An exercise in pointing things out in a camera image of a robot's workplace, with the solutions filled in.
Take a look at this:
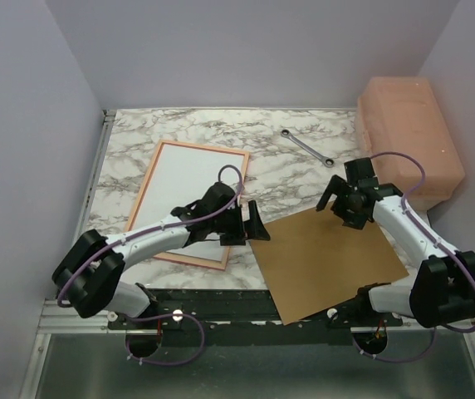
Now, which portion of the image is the printed photo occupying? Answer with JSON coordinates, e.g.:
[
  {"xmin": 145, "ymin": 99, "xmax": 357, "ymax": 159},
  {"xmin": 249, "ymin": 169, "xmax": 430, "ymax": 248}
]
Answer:
[{"xmin": 131, "ymin": 144, "xmax": 247, "ymax": 264}]

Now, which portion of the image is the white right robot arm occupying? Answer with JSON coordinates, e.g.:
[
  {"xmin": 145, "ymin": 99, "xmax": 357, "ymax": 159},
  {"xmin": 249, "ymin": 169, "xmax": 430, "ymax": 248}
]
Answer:
[{"xmin": 316, "ymin": 157, "xmax": 475, "ymax": 333}]

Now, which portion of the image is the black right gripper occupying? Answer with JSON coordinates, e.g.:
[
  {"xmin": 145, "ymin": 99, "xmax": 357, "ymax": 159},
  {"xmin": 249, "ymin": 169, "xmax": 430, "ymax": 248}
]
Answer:
[{"xmin": 317, "ymin": 175, "xmax": 368, "ymax": 230}]

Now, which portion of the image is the aluminium extrusion rail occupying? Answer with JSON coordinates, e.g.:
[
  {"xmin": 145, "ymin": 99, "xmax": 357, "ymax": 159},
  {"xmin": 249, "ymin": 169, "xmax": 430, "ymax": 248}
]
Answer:
[{"xmin": 37, "ymin": 300, "xmax": 108, "ymax": 334}]

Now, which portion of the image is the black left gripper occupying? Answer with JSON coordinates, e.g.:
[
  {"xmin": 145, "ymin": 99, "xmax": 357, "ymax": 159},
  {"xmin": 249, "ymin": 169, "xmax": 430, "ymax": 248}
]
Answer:
[{"xmin": 209, "ymin": 201, "xmax": 269, "ymax": 247}]

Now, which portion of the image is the silver ratchet wrench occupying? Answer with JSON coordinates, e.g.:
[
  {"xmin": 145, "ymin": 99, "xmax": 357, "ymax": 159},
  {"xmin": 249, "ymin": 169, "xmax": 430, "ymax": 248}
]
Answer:
[{"xmin": 281, "ymin": 129, "xmax": 335, "ymax": 168}]

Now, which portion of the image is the translucent orange plastic box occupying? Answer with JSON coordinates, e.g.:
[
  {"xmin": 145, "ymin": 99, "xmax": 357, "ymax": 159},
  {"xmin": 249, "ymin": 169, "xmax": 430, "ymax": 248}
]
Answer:
[{"xmin": 355, "ymin": 76, "xmax": 465, "ymax": 211}]

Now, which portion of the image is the brown backing board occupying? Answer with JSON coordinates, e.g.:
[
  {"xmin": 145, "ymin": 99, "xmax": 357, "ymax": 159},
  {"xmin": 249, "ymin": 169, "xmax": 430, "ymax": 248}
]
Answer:
[{"xmin": 251, "ymin": 209, "xmax": 408, "ymax": 325}]

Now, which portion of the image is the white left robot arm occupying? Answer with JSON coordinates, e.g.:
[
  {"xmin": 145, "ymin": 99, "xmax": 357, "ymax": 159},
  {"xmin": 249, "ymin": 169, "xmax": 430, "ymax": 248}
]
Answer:
[{"xmin": 51, "ymin": 182, "xmax": 271, "ymax": 328}]

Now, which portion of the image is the pink photo frame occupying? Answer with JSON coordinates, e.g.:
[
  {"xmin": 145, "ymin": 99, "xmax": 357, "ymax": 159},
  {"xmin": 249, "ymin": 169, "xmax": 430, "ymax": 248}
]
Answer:
[{"xmin": 124, "ymin": 140, "xmax": 251, "ymax": 272}]

